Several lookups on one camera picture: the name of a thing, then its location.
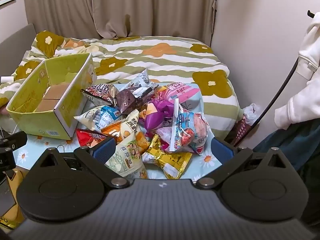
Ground clear bag of red snacks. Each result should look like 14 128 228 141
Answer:
160 98 210 155

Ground silver grey snack packet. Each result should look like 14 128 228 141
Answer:
124 69 160 98

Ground purple snack packet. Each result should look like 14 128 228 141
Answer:
138 99 180 137

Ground white plastic bag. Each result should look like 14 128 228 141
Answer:
242 103 262 121

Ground gold snack packet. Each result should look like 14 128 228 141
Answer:
141 134 193 180

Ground brown snack packet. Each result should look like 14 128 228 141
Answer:
115 88 140 114

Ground dark teal pants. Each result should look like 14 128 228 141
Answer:
252 120 320 172

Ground pink labelled snack packet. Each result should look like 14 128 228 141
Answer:
160 82 202 105

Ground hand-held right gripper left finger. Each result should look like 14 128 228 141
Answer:
32 137 132 188

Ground white blue snack packet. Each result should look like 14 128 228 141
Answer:
73 105 127 133

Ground thin white cable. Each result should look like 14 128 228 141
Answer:
0 124 19 137

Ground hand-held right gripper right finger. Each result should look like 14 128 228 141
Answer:
195 137 293 189

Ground red snack packet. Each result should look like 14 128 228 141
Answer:
76 128 108 148

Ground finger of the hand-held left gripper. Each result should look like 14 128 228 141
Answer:
0 131 27 148

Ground black red chips packet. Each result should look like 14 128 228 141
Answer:
80 83 118 106

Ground cream cracker packet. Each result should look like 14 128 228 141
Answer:
105 130 152 180

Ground beige curtain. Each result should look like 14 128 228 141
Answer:
23 0 220 47

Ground white sweatshirt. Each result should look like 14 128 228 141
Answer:
274 12 320 131

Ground orange white snack packet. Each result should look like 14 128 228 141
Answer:
101 109 140 143

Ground grey headboard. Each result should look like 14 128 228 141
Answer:
0 24 35 55

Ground green floral blanket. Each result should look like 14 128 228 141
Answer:
0 30 242 140

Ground black cable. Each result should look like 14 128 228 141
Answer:
254 56 300 128

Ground yellow green cardboard box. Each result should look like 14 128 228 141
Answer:
6 52 98 140

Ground blue daisy tablecloth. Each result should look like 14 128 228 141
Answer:
12 82 218 180

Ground pink white snack packet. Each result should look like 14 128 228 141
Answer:
155 127 176 153

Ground yellow orange snack packet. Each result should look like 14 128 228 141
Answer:
151 85 168 101

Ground yellow object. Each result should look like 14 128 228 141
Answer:
0 169 27 230

